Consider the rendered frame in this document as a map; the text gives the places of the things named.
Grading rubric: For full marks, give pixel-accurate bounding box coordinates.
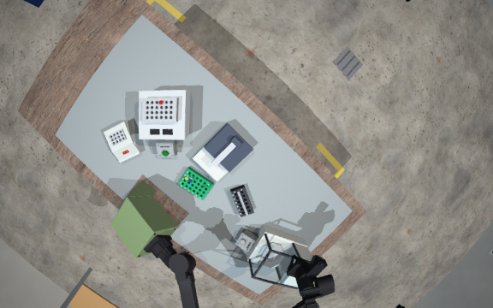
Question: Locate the grey bench mat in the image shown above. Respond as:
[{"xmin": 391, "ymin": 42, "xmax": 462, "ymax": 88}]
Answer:
[{"xmin": 56, "ymin": 15, "xmax": 352, "ymax": 294}]

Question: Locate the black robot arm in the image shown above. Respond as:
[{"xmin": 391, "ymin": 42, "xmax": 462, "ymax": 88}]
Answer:
[{"xmin": 144, "ymin": 235, "xmax": 335, "ymax": 308}]

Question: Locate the green tube rack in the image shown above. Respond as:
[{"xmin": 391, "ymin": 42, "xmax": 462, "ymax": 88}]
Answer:
[{"xmin": 178, "ymin": 167, "xmax": 214, "ymax": 200}]

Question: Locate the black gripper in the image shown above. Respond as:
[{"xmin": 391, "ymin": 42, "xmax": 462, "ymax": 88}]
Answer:
[{"xmin": 287, "ymin": 255, "xmax": 311, "ymax": 284}]

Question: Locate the white dry block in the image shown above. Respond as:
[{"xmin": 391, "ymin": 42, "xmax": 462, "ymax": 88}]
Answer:
[{"xmin": 104, "ymin": 121, "xmax": 142, "ymax": 163}]

